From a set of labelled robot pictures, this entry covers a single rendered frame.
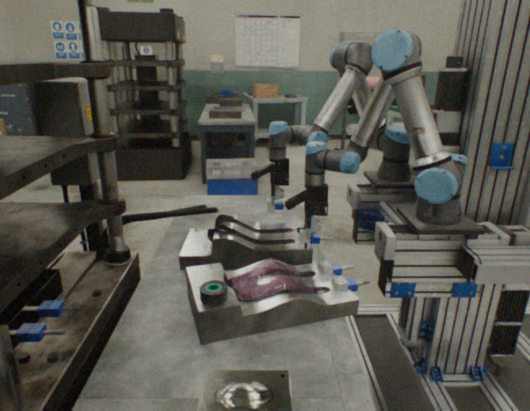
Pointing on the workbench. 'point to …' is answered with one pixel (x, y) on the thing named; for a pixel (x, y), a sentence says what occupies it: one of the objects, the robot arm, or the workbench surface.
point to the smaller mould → (245, 391)
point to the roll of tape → (214, 292)
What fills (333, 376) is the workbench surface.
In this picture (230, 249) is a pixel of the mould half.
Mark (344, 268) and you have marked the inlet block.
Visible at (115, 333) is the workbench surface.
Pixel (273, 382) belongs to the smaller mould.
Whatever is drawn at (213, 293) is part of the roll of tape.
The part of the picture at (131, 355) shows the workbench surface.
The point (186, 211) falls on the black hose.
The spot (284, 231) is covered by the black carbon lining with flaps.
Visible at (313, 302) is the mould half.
